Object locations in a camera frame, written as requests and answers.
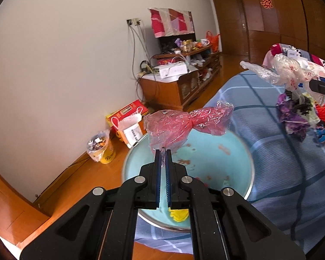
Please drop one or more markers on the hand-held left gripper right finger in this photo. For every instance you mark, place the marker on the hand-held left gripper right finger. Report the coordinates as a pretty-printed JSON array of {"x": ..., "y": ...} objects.
[{"x": 168, "y": 173}]

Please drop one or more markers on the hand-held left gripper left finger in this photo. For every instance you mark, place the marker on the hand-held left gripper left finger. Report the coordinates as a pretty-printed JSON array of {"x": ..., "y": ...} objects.
[{"x": 158, "y": 173}]

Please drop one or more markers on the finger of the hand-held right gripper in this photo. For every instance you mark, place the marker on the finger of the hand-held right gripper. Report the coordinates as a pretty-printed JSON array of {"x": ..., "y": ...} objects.
[{"x": 322, "y": 86}]

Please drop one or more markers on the clear plastic bag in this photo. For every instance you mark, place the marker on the clear plastic bag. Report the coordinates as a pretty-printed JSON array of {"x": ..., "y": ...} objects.
[{"x": 285, "y": 70}]

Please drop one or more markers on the light blue enamel basin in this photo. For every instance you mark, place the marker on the light blue enamel basin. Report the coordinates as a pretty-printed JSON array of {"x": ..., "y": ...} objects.
[{"x": 214, "y": 162}]

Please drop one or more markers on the pink plastic wrap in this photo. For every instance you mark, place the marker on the pink plastic wrap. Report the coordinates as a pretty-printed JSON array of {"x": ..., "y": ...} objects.
[{"x": 173, "y": 124}]

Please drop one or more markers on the blue orange crumpled wrapper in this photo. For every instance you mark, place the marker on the blue orange crumpled wrapper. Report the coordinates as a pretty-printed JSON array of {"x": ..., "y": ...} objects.
[{"x": 322, "y": 134}]

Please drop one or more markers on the white labelled plastic bag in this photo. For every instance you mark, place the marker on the white labelled plastic bag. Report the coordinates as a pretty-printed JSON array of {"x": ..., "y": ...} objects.
[{"x": 131, "y": 132}]

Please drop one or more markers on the yellow paper cup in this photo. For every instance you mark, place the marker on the yellow paper cup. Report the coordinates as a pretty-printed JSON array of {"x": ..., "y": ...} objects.
[{"x": 108, "y": 155}]

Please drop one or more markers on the clear bag of candy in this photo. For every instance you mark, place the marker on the clear bag of candy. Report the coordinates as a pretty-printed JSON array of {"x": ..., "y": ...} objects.
[{"x": 97, "y": 143}]

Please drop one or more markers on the red gift box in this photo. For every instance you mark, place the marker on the red gift box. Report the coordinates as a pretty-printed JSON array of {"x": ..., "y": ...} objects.
[{"x": 124, "y": 111}]

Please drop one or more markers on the wooden wardrobe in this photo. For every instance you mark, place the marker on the wooden wardrobe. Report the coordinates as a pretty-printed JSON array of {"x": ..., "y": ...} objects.
[{"x": 287, "y": 19}]

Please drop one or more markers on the wooden tv cabinet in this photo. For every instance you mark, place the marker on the wooden tv cabinet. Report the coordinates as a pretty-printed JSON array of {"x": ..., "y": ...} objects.
[{"x": 168, "y": 92}]

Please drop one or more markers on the blue plaid bedsheet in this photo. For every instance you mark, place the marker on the blue plaid bedsheet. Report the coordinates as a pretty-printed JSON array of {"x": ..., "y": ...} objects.
[{"x": 273, "y": 173}]

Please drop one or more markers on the red paper decoration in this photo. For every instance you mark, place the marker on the red paper decoration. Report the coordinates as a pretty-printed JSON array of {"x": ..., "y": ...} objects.
[{"x": 266, "y": 2}]

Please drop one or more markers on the white flat box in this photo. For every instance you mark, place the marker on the white flat box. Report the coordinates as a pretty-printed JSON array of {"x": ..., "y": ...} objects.
[{"x": 173, "y": 70}]

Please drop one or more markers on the wooden door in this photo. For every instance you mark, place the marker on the wooden door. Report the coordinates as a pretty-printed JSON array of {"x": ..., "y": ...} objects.
[{"x": 230, "y": 21}]

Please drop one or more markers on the orange plastic bag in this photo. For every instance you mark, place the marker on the orange plastic bag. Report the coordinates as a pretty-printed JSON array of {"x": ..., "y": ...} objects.
[{"x": 213, "y": 41}]

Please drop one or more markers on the white mug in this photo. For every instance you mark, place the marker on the white mug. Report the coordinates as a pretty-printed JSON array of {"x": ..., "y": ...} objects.
[{"x": 204, "y": 42}]

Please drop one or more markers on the gold jars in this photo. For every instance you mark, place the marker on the gold jars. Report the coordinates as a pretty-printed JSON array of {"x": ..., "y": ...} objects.
[{"x": 187, "y": 46}]

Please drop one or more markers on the black television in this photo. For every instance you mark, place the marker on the black television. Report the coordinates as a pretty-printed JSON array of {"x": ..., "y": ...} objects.
[{"x": 165, "y": 43}]

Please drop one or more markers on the pink patchwork cover cloth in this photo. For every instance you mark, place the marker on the pink patchwork cover cloth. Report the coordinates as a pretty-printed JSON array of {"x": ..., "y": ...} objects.
[{"x": 170, "y": 21}]

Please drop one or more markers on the wall socket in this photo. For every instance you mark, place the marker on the wall socket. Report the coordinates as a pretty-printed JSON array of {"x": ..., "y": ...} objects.
[{"x": 133, "y": 21}]

